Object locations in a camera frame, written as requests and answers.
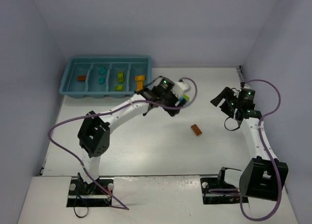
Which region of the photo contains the cyan long lego brick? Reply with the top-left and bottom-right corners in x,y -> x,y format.
178,98 -> 189,107

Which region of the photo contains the yellow long lego brick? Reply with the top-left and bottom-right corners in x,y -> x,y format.
136,80 -> 144,92

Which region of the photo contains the green square lego brick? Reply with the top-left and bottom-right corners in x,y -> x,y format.
115,85 -> 124,92

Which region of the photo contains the cyan square lego brick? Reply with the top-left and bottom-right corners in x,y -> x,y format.
98,77 -> 105,84

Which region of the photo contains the orange lego brick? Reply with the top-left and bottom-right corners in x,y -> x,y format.
135,75 -> 145,82

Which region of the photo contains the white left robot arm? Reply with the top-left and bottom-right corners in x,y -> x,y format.
78,77 -> 190,194

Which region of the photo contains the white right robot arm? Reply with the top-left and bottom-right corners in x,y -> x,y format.
211,87 -> 289,201

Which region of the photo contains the brown long lego brick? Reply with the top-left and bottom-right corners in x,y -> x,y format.
191,124 -> 202,136

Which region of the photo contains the teal compartment tray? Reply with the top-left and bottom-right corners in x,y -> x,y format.
59,56 -> 152,98

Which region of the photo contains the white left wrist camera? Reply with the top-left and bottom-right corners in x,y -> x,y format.
171,81 -> 191,99

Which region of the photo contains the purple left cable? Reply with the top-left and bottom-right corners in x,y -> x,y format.
47,77 -> 197,211

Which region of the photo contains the black left cable loop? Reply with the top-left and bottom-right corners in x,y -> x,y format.
73,194 -> 89,219

